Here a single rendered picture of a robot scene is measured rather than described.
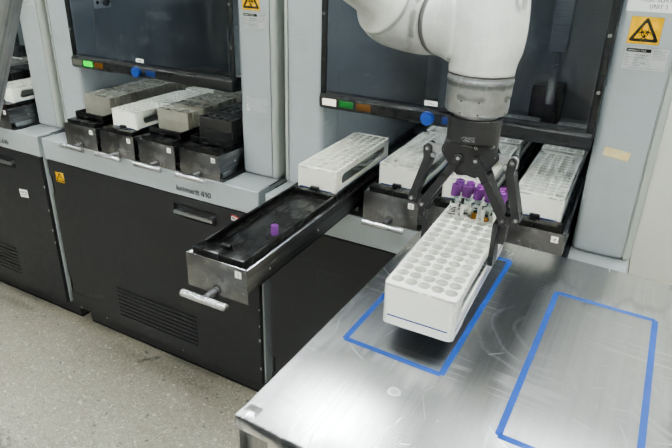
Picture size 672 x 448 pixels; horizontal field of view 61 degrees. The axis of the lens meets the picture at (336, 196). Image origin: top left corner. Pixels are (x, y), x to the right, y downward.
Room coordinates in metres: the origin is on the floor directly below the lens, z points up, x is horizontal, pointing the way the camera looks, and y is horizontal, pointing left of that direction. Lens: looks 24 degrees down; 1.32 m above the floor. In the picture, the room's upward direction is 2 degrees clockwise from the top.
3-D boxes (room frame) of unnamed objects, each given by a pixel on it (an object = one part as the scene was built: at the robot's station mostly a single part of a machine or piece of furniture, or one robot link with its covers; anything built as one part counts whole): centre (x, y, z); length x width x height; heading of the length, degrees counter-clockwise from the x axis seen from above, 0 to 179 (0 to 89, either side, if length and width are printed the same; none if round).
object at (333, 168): (1.31, -0.02, 0.83); 0.30 x 0.10 x 0.06; 152
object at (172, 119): (1.58, 0.46, 0.85); 0.12 x 0.02 x 0.06; 63
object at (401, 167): (1.34, -0.21, 0.83); 0.30 x 0.10 x 0.06; 152
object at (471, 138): (0.79, -0.19, 1.06); 0.08 x 0.07 x 0.09; 63
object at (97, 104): (1.72, 0.73, 0.85); 0.12 x 0.02 x 0.06; 63
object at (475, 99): (0.79, -0.20, 1.13); 0.09 x 0.09 x 0.06
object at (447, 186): (1.27, -0.34, 0.83); 0.30 x 0.10 x 0.06; 152
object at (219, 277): (1.15, 0.06, 0.78); 0.73 x 0.14 x 0.09; 152
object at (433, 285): (0.76, -0.18, 0.88); 0.30 x 0.10 x 0.06; 153
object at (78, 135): (1.93, 0.63, 0.78); 0.73 x 0.14 x 0.09; 152
